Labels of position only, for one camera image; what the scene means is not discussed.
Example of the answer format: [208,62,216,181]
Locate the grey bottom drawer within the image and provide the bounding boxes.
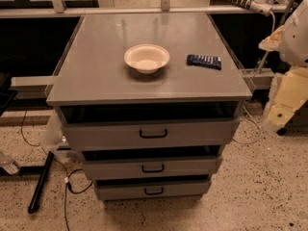
[94,179,211,201]

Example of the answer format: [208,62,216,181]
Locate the grey drawer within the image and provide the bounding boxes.
[63,118,240,151]
[83,156,222,180]
[94,179,211,201]

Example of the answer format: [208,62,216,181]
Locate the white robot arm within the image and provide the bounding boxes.
[259,0,308,132]

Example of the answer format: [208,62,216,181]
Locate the grey top drawer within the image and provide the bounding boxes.
[63,118,240,151]

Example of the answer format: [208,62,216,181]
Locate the grey drawer cabinet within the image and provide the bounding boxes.
[47,13,251,186]

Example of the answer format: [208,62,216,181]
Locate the grey middle drawer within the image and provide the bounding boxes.
[83,156,222,180]

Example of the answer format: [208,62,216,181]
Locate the white paper bowl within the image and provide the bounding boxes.
[124,44,170,74]

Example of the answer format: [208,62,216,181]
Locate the dark blue snack packet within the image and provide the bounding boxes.
[187,54,221,70]

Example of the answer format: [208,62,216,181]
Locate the white power strip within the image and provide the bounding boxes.
[228,0,272,16]

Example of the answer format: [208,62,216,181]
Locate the black floor bar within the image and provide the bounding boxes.
[28,151,54,214]

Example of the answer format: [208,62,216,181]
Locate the clear plastic bottle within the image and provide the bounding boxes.
[0,152,20,175]

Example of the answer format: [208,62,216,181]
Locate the black floor cable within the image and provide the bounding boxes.
[20,108,93,231]

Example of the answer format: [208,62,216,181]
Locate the white cable right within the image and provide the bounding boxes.
[231,10,277,146]

